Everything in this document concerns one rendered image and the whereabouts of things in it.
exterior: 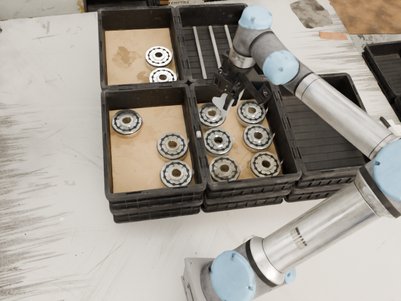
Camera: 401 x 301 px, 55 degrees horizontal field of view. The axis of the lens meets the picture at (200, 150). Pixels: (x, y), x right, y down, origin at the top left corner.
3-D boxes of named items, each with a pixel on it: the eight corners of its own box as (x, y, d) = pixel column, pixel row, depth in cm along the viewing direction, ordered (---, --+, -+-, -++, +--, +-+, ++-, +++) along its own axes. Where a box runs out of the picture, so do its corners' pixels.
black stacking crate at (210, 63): (263, 97, 148) (270, 77, 139) (187, 103, 144) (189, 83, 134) (241, 25, 168) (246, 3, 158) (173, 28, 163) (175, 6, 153)
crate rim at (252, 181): (301, 180, 120) (304, 176, 118) (207, 190, 116) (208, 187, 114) (270, 81, 140) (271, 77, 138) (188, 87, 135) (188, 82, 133)
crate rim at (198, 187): (207, 190, 116) (207, 187, 114) (105, 202, 111) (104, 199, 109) (188, 87, 135) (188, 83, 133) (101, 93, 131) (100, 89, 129)
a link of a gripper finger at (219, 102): (210, 108, 121) (220, 85, 114) (225, 118, 119) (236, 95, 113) (205, 111, 118) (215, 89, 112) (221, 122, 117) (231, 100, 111)
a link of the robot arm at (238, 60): (265, 48, 101) (249, 63, 97) (259, 60, 105) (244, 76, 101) (241, 33, 103) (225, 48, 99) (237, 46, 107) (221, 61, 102)
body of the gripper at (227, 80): (224, 73, 117) (234, 43, 107) (247, 89, 115) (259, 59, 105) (209, 87, 113) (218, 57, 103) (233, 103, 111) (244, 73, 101)
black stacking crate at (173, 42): (186, 103, 144) (188, 83, 134) (105, 110, 139) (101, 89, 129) (173, 28, 163) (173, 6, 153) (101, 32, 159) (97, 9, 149)
